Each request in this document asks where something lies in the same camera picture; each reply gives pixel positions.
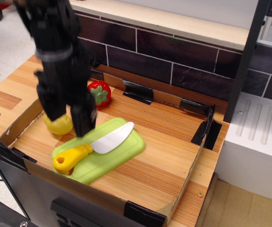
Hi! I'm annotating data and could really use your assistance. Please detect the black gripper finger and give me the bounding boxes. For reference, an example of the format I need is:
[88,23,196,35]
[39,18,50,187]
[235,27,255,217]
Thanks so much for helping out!
[39,96,66,121]
[70,105,97,137]

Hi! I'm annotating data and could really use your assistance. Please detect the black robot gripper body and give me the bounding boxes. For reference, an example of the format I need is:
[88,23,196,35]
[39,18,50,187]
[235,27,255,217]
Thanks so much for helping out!
[35,51,96,106]

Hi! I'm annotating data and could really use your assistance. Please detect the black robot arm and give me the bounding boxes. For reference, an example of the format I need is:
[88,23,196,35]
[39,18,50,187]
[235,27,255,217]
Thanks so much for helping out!
[14,0,97,137]

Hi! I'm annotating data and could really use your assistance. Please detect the green plastic cutting board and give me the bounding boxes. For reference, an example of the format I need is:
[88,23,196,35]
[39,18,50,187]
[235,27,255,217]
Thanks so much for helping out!
[52,117,145,184]

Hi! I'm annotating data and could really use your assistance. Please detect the wooden shelf board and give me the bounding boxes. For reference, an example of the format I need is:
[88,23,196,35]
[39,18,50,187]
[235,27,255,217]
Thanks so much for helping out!
[70,0,249,50]

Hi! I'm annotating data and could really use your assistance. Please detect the yellow toy potato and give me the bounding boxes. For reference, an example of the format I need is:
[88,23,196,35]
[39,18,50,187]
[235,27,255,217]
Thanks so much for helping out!
[44,114,73,135]

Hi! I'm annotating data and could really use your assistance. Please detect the red toy tomato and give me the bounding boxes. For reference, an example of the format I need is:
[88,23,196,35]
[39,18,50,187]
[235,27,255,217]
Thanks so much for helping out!
[87,80,111,106]

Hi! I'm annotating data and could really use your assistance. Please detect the white toy sink drainboard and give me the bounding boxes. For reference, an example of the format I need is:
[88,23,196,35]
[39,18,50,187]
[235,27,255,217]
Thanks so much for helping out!
[215,93,272,199]

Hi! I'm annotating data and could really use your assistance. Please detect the dark grey vertical post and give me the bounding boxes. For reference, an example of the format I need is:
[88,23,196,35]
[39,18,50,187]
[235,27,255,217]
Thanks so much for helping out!
[223,0,270,123]

